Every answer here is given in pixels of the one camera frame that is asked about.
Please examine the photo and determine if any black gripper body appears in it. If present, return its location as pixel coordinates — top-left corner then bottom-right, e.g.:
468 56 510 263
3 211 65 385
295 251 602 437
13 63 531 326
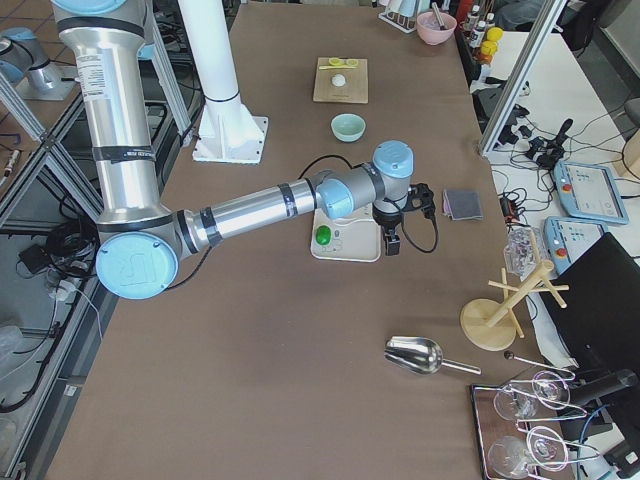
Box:
373 206 403 235

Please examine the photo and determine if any white steamed bun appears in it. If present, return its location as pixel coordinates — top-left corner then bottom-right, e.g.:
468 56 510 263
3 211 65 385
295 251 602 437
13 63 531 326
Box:
331 74 346 87

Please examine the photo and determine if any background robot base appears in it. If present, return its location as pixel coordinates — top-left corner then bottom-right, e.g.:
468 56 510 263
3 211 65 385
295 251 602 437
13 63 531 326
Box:
1 27 77 101

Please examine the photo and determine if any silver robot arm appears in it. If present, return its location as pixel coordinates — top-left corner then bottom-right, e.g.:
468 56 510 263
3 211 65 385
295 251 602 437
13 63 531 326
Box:
53 1 414 299

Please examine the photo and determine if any mint green bowl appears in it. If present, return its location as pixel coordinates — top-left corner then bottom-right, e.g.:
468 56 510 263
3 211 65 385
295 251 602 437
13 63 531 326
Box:
330 113 366 143

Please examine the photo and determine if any pink ribbed bowl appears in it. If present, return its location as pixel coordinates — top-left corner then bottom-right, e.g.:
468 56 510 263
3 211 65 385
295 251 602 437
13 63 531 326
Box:
416 11 458 45

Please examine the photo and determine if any beige rabbit serving tray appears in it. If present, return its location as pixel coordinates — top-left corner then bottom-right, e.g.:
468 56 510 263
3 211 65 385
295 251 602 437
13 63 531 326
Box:
310 204 382 263

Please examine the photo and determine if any green bell pepper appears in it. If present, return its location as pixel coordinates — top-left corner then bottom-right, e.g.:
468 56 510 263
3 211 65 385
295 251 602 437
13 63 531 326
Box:
315 225 332 246

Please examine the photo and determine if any grey folded cloth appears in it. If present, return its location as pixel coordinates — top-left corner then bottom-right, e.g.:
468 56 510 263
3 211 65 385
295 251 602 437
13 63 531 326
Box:
443 189 484 221

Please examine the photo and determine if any metal scoop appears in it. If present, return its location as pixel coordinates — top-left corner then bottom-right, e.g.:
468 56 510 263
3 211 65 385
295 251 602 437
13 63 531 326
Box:
384 336 482 375

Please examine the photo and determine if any wooden mug tree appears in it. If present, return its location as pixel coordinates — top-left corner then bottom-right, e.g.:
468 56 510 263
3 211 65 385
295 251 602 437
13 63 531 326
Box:
460 231 570 351

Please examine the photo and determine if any clear plastic container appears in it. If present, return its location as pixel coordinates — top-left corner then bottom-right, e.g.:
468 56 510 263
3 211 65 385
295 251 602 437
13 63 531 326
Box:
503 227 543 277

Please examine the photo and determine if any wooden cutting board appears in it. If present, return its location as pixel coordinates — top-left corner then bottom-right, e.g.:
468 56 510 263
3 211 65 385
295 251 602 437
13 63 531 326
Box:
313 57 369 104

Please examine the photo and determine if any yellow plastic knife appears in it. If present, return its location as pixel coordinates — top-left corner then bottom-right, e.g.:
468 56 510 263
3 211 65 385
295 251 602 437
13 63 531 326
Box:
318 64 355 70

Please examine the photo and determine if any lower teach pendant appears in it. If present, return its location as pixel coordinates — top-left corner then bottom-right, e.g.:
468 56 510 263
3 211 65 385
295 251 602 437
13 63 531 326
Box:
543 216 608 274

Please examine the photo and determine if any teach pendant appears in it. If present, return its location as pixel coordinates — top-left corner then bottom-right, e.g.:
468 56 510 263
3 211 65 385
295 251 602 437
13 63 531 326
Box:
553 161 629 225
543 216 608 274

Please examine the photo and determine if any upper teach pendant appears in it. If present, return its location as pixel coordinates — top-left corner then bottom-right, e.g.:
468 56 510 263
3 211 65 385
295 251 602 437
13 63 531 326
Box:
553 161 629 225

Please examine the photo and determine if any black monitor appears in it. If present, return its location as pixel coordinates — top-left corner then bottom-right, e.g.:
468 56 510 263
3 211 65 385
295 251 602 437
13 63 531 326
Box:
542 232 640 391

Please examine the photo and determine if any upper wine glass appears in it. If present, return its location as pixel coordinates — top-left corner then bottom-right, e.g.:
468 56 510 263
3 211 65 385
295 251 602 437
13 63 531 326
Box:
493 370 570 421

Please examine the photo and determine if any light blue cup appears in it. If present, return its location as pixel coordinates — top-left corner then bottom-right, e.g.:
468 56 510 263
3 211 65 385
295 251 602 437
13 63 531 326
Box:
397 0 416 17

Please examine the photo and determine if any wine glass rack tray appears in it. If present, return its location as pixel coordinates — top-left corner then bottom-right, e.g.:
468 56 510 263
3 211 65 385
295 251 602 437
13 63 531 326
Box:
470 370 600 479

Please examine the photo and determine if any lower wine glass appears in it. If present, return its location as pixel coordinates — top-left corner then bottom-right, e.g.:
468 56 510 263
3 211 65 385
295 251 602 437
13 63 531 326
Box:
488 426 569 479

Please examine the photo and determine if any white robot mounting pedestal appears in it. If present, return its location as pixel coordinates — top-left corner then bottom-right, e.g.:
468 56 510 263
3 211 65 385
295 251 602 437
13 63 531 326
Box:
179 0 268 165

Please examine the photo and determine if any white wire cup rack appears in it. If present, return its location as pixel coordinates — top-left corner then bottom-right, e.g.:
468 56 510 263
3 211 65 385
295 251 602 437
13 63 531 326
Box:
378 0 418 34

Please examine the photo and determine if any aluminium frame post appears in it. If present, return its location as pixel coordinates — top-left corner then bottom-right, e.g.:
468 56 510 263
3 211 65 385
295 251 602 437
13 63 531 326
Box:
478 0 566 157

